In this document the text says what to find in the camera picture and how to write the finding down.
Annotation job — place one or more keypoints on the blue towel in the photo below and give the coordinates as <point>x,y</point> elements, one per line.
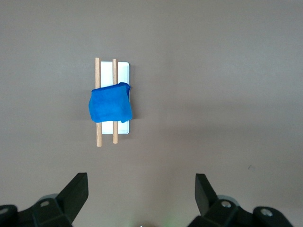
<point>110,104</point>

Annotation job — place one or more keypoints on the white rectangular plate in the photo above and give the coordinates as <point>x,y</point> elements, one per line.
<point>122,71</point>

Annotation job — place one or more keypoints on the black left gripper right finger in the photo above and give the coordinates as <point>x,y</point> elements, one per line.
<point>208,201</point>

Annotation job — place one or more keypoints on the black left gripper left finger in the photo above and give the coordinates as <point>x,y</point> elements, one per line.
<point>71,196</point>

